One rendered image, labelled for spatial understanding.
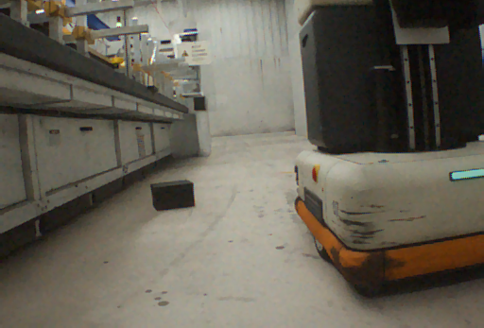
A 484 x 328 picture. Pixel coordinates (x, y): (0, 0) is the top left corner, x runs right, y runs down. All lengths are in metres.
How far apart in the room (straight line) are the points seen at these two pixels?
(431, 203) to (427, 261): 0.12
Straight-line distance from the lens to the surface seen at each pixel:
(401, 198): 0.75
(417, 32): 1.05
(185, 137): 5.40
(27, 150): 1.53
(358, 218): 0.73
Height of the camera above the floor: 0.38
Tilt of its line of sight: 3 degrees down
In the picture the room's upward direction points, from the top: 5 degrees counter-clockwise
